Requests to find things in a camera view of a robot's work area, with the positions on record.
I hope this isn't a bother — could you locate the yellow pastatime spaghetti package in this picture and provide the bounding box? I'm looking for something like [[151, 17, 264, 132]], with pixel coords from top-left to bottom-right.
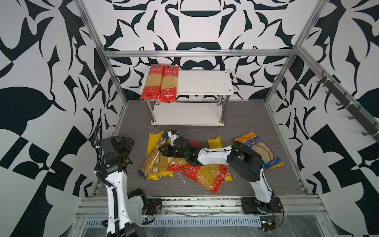
[[158, 130, 178, 178]]

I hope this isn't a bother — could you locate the orange blue spaghetti package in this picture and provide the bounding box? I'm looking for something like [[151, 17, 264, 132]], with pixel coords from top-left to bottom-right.
[[138, 137, 167, 180]]

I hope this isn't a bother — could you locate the red fusilli bag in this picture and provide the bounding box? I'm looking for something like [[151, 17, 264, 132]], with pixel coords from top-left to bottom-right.
[[183, 164, 233, 194], [167, 157, 201, 173]]

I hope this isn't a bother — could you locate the red spaghetti package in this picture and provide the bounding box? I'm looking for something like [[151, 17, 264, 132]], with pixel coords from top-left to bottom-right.
[[159, 65, 179, 103], [141, 64, 165, 100]]

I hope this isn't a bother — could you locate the orange blue pasta bag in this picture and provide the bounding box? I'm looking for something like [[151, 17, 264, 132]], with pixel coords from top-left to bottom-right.
[[235, 131, 284, 170]]

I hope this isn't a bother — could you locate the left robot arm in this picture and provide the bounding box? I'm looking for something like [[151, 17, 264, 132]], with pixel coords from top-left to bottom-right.
[[93, 135, 148, 237]]

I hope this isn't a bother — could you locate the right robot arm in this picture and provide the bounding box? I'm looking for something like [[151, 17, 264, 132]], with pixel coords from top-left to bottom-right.
[[158, 137, 275, 207]]

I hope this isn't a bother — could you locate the small yellow pasta package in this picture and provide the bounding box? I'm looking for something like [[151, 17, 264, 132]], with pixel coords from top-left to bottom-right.
[[206, 137, 234, 182]]

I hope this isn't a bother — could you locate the white two-tier shelf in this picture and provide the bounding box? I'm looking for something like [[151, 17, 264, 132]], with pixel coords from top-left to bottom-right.
[[146, 70, 234, 127]]

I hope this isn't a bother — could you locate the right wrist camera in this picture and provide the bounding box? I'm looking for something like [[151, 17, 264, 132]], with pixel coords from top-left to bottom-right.
[[168, 130, 180, 146]]

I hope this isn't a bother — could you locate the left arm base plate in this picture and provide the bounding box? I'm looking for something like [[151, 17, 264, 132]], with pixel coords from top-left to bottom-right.
[[142, 198, 163, 216]]

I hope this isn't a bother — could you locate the white cable duct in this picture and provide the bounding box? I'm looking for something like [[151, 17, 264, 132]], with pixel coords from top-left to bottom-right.
[[82, 217, 261, 228]]

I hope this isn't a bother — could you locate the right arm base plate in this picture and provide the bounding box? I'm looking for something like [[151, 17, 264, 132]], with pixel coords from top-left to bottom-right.
[[240, 196, 283, 215]]

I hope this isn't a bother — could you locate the aluminium front rail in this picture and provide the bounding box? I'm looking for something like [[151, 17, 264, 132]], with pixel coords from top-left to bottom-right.
[[76, 195, 327, 218]]

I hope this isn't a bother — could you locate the aluminium cage frame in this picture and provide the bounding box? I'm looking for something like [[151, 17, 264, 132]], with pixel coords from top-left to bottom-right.
[[79, 1, 379, 198]]

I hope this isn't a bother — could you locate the wall hook rail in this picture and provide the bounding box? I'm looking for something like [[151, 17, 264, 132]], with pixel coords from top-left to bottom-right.
[[317, 70, 379, 143]]

